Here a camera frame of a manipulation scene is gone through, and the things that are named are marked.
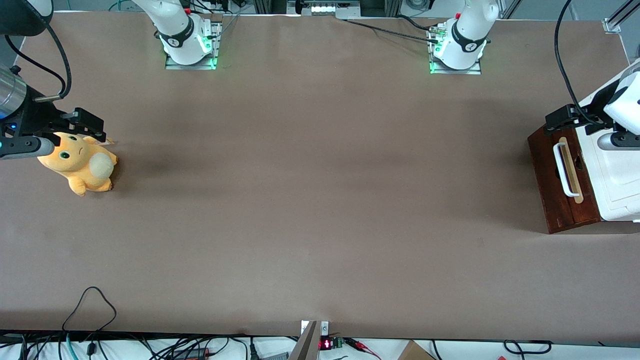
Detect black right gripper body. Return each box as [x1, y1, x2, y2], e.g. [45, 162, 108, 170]
[0, 87, 77, 139]

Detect white plate edge-on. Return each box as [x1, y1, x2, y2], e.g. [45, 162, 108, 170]
[552, 142, 581, 197]

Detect light wooden handle backing strip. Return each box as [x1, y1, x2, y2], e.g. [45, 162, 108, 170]
[558, 136, 585, 204]

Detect orange plush toy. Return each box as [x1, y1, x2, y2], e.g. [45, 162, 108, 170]
[36, 131, 119, 197]

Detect white plastic box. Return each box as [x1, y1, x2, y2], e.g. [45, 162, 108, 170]
[575, 122, 640, 222]

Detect black power adapter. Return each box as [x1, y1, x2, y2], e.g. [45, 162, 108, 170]
[171, 348, 212, 360]

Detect white power strip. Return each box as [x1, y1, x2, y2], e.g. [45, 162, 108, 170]
[287, 0, 362, 20]

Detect brown cardboard box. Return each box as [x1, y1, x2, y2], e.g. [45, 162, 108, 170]
[397, 340, 437, 360]

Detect red clip leads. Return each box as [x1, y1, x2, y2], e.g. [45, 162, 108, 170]
[345, 338, 382, 359]

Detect aluminium profile bar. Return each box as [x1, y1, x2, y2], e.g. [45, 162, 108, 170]
[287, 320, 321, 360]

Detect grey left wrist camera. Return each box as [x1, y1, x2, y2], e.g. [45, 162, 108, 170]
[597, 132, 640, 152]

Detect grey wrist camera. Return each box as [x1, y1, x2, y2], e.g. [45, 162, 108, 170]
[0, 135, 55, 161]
[597, 132, 640, 152]

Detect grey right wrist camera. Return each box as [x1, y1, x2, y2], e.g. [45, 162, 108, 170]
[0, 135, 55, 161]

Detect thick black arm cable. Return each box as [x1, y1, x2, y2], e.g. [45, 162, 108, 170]
[4, 20, 73, 103]
[554, 0, 608, 128]

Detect aluminium frame bracket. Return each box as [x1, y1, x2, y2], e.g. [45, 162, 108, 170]
[602, 0, 640, 35]

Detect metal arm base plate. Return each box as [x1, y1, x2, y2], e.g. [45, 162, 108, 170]
[428, 24, 482, 76]
[164, 20, 223, 71]

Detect looped thin black cable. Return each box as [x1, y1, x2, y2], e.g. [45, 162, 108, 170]
[61, 286, 118, 333]

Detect short curved black cable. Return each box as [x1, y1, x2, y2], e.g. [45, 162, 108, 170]
[397, 14, 442, 33]

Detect long straight black cable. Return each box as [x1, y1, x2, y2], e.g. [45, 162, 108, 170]
[342, 19, 441, 42]

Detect flat looped black cable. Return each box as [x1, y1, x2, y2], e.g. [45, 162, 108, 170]
[503, 339, 554, 355]

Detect white metal bracket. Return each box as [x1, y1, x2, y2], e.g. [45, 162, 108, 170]
[300, 320, 330, 336]

